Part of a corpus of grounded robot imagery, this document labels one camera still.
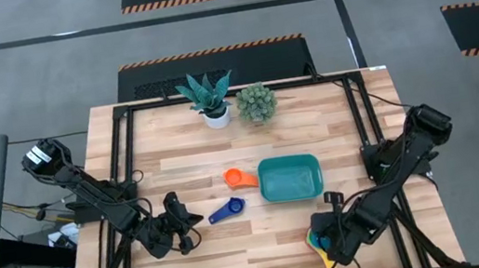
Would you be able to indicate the orange measuring cup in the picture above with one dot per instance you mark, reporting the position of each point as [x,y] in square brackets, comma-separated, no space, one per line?
[238,178]

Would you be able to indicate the yellow measuring cup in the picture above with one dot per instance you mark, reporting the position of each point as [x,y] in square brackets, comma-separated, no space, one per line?
[324,258]

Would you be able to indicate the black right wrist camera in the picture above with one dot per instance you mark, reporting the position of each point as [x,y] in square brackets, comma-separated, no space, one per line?
[332,199]

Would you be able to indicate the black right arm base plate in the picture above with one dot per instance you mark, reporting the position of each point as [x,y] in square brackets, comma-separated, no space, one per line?
[377,161]

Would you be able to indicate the black aluminium table frame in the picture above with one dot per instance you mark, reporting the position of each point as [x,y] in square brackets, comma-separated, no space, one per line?
[238,92]

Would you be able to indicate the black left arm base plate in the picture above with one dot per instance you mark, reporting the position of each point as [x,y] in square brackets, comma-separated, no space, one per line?
[86,214]

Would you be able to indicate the dark blue measuring cup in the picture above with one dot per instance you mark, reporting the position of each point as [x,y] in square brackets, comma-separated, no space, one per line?
[233,207]

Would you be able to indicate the teal plastic basket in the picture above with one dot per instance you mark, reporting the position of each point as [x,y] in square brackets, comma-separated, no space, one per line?
[290,178]

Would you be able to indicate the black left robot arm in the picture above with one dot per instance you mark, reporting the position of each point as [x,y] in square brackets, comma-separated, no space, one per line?
[88,193]

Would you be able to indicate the round green succulent plant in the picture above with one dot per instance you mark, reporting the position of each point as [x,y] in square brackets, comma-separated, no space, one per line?
[256,103]

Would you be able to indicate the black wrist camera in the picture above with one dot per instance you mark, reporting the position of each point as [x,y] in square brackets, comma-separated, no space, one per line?
[332,199]
[173,202]

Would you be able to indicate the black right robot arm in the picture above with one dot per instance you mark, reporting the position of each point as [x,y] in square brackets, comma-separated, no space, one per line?
[396,182]

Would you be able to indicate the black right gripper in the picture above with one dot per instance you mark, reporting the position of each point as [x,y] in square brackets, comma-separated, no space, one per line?
[345,236]

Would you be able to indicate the black desk bar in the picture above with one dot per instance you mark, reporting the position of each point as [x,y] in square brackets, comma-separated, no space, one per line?
[35,254]

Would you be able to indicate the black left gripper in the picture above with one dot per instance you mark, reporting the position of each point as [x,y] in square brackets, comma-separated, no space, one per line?
[162,234]

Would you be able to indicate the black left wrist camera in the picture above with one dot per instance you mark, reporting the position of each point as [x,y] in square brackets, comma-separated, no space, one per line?
[173,202]

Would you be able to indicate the spiky plant in white pot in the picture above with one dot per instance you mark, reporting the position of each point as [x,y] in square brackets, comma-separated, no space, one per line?
[211,98]

